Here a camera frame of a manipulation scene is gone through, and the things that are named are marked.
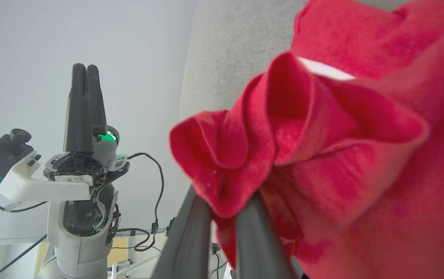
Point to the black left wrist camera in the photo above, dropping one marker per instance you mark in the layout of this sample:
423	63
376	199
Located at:
1	155

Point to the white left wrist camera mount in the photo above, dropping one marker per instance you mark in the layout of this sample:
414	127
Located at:
32	188

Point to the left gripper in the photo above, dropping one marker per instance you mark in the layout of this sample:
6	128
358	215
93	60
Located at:
78	164

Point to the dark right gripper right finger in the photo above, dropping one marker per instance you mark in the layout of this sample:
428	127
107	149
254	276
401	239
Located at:
258	248

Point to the red and white basketball jersey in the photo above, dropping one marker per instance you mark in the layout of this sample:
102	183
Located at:
361	155

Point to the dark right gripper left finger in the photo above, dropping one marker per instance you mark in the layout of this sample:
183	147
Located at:
187	248

